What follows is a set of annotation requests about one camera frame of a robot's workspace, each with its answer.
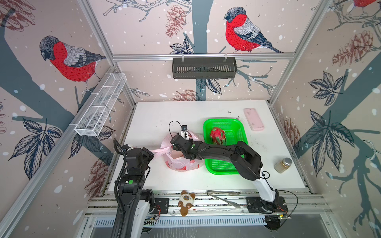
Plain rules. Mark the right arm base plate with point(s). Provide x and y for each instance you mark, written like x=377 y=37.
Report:
x=257 y=205

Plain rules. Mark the pink plastic bag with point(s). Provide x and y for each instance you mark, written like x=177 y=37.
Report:
x=173 y=159

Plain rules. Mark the black hanging wall basket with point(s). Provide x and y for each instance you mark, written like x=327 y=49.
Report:
x=204 y=68

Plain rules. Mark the grey flat cable strip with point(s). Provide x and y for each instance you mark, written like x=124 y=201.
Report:
x=222 y=195

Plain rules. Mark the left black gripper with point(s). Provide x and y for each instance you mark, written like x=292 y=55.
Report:
x=147 y=152

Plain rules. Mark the small glass jar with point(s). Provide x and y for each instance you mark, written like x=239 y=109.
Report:
x=283 y=165

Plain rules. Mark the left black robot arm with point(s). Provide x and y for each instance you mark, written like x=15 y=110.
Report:
x=134 y=202

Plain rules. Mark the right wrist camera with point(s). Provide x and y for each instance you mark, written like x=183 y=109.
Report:
x=184 y=132

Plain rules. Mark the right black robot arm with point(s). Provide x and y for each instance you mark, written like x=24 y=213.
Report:
x=246 y=161

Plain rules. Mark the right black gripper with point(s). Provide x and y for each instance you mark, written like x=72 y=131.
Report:
x=174 y=147

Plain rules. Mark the red fruit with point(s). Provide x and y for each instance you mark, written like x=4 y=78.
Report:
x=218 y=136

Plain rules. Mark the white wire mesh shelf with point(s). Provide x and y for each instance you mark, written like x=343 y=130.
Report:
x=97 y=113

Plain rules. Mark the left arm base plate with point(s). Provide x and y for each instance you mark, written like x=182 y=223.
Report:
x=161 y=206

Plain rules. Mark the brown plush toy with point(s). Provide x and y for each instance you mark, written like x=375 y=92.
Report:
x=185 y=203

